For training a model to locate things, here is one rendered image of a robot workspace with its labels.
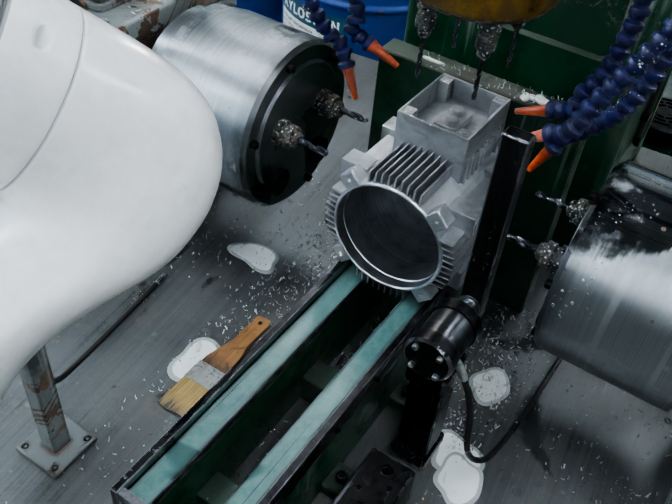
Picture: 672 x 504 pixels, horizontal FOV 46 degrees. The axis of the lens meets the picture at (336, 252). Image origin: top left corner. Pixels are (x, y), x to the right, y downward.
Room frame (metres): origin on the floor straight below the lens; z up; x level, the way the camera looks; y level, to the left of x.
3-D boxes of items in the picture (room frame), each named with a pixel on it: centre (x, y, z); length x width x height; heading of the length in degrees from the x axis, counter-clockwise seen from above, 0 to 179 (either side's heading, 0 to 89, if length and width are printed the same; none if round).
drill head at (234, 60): (1.00, 0.20, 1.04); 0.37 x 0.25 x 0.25; 60
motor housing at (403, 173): (0.83, -0.11, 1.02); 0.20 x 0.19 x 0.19; 150
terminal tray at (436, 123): (0.86, -0.13, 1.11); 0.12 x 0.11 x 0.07; 150
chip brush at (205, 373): (0.69, 0.14, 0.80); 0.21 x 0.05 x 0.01; 151
